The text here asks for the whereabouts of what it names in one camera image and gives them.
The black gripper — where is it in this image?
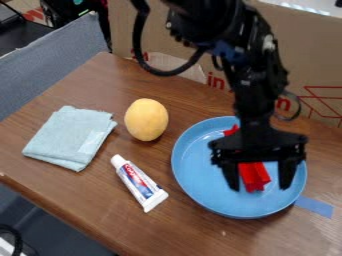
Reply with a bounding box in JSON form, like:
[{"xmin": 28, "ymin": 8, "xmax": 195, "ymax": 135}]
[{"xmin": 208, "ymin": 117, "xmax": 308, "ymax": 191}]

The red star-shaped bar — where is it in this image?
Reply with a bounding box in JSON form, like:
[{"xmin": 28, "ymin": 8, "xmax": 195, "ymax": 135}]
[{"xmin": 221, "ymin": 124, "xmax": 272, "ymax": 193}]

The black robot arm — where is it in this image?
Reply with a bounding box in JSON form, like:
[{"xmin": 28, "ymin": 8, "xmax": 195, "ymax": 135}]
[{"xmin": 161, "ymin": 0, "xmax": 307, "ymax": 190}]

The blue plate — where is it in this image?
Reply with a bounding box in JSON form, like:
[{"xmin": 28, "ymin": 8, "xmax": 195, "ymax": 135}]
[{"xmin": 171, "ymin": 116, "xmax": 307, "ymax": 219}]

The blue tape strip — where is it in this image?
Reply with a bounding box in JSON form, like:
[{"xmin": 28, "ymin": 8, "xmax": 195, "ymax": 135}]
[{"xmin": 295, "ymin": 196, "xmax": 334, "ymax": 218}]

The white toothpaste tube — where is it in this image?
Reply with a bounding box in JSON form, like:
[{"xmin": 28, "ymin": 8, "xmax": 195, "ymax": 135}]
[{"xmin": 111, "ymin": 154, "xmax": 168, "ymax": 213}]

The yellow round fruit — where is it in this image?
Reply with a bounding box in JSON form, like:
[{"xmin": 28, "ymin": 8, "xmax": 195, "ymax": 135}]
[{"xmin": 124, "ymin": 98, "xmax": 168, "ymax": 141}]

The brown cardboard box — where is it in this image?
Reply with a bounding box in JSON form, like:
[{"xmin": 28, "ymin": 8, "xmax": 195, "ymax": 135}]
[{"xmin": 108, "ymin": 0, "xmax": 342, "ymax": 128}]

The light blue folded cloth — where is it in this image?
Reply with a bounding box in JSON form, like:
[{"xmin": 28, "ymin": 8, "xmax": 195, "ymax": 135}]
[{"xmin": 21, "ymin": 106, "xmax": 117, "ymax": 172}]

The grey fabric partition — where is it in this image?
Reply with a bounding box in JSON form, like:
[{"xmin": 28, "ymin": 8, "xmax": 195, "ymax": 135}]
[{"xmin": 0, "ymin": 14, "xmax": 108, "ymax": 122}]

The black device in background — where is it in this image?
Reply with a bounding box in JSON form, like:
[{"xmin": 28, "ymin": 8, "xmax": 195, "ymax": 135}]
[{"xmin": 38, "ymin": 0, "xmax": 112, "ymax": 49}]

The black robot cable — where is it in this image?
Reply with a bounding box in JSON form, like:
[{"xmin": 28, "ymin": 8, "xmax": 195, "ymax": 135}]
[{"xmin": 129, "ymin": 0, "xmax": 208, "ymax": 77}]

